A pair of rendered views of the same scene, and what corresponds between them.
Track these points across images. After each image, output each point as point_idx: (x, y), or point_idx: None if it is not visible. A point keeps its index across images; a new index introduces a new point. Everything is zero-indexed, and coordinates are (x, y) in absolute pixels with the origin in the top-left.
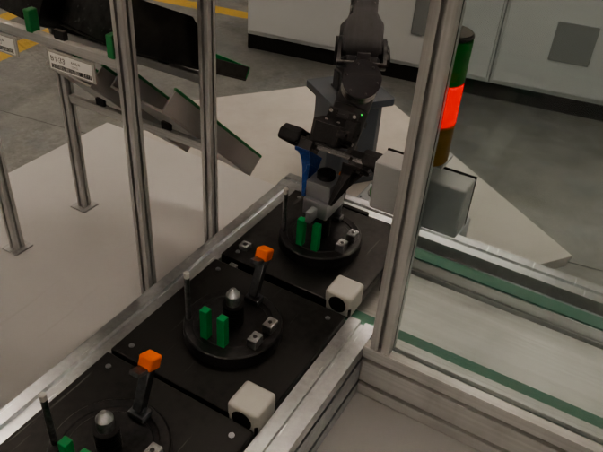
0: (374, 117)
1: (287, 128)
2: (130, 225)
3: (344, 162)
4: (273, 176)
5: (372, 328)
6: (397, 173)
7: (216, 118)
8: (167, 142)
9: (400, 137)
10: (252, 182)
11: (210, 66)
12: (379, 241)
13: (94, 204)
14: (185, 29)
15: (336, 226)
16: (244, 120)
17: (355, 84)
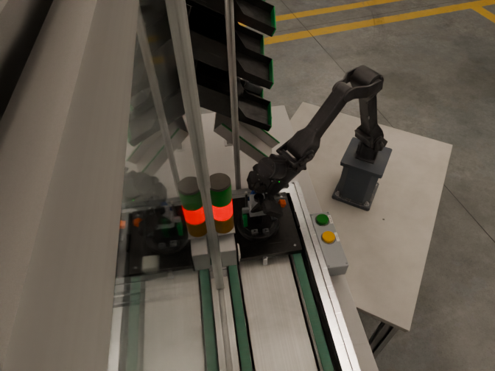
0: (367, 178)
1: (255, 166)
2: (233, 162)
3: (258, 198)
4: (316, 175)
5: (225, 274)
6: None
7: (239, 143)
8: (295, 129)
9: (416, 195)
10: (303, 172)
11: (233, 121)
12: (281, 242)
13: (232, 144)
14: (226, 101)
15: (269, 221)
16: (345, 136)
17: (261, 168)
